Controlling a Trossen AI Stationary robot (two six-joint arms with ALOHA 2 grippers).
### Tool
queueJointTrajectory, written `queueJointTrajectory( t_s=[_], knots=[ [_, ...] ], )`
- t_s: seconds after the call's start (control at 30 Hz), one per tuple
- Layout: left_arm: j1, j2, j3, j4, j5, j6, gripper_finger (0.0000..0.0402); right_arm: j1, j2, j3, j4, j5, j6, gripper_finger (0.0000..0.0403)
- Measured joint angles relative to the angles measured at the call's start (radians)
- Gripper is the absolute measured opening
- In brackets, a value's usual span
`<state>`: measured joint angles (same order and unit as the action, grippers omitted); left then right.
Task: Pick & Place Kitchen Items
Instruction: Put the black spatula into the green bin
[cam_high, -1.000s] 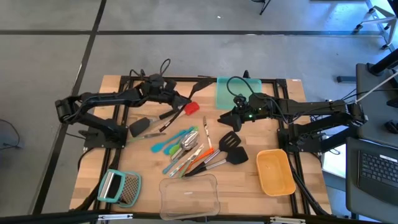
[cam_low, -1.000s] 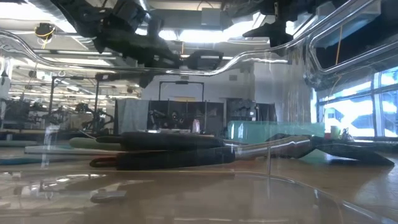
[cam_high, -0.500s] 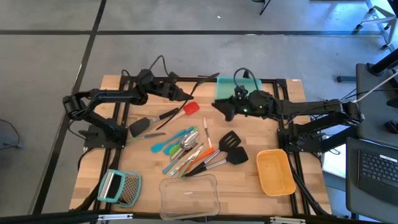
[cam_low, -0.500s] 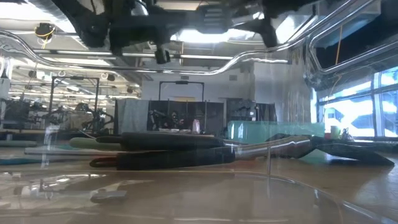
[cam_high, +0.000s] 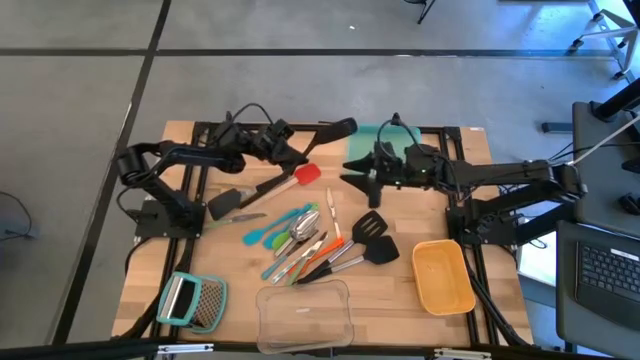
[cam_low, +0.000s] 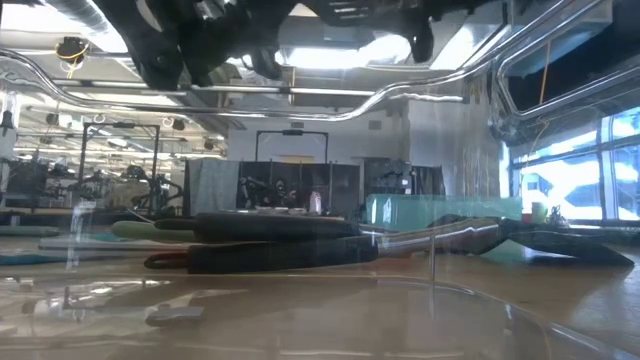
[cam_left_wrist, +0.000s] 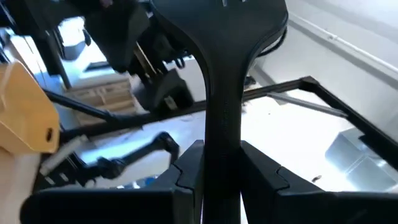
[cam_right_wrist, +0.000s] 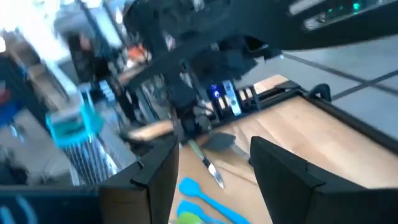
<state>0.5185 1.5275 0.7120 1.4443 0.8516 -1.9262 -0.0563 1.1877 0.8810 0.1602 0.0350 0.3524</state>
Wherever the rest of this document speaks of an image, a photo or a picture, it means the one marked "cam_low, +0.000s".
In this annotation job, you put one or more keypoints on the green cup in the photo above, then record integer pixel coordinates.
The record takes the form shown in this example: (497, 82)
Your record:
(539, 212)

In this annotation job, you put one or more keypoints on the black partition panel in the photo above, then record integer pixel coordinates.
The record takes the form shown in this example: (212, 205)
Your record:
(340, 185)
(400, 177)

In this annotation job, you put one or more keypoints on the grey fabric partition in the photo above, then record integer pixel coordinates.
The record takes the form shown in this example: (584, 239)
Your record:
(212, 185)

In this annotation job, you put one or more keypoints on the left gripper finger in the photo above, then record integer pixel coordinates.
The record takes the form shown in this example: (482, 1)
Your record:
(157, 60)
(220, 50)

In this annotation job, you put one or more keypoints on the background robot workstation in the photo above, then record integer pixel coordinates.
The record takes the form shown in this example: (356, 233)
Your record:
(140, 190)

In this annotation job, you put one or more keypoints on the bright window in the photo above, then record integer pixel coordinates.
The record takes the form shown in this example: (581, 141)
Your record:
(565, 185)

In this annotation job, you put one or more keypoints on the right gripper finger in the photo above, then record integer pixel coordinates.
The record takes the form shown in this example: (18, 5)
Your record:
(421, 42)

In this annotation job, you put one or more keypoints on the teal plastic container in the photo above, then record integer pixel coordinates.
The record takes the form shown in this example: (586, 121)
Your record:
(425, 210)

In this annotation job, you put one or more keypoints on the black gantry frame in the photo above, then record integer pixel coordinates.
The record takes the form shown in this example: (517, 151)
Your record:
(292, 132)
(120, 125)

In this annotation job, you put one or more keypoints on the clear plastic container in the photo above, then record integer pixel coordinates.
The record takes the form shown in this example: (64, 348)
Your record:
(350, 325)

